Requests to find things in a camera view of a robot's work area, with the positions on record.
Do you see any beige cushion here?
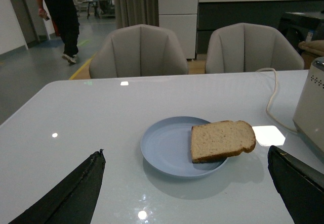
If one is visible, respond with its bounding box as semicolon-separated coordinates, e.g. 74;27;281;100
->
298;40;324;57

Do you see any grey kitchen counter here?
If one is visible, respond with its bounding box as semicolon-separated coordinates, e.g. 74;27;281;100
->
195;0;323;57

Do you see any right beige chair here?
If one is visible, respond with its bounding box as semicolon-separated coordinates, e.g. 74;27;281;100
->
205;23;304;74

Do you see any black appliance box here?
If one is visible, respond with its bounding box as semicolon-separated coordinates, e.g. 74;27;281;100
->
278;12;323;54

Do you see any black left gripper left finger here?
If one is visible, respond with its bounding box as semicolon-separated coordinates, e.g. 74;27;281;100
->
10;149;106;223

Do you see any white toaster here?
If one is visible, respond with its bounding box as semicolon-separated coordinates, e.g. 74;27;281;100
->
293;57;323;151

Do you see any beige curtain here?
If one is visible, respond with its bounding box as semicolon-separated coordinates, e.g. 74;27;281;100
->
114;0;159;29

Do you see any person in black clothes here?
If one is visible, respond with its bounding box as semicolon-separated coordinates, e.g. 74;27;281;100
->
36;0;79;64

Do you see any beige chair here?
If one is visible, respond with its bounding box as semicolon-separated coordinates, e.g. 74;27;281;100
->
205;23;304;74
89;24;188;79

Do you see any slice of bread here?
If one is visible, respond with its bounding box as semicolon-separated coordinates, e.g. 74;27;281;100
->
190;120;256;163

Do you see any background table with items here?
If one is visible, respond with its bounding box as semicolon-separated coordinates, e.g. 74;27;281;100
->
83;0;115;18

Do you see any white drawer cabinet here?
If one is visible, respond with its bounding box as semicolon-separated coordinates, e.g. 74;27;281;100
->
158;0;198;59

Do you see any beige power cable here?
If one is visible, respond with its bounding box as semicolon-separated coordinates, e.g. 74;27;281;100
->
255;67;299;135

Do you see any left beige chair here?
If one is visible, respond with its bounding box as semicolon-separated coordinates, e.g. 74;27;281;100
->
89;24;188;79

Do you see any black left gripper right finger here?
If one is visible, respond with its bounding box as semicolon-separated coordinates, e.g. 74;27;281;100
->
267;146;323;223

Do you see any light blue round plate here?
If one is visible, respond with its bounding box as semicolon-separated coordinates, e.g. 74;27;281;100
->
140;116;227;179

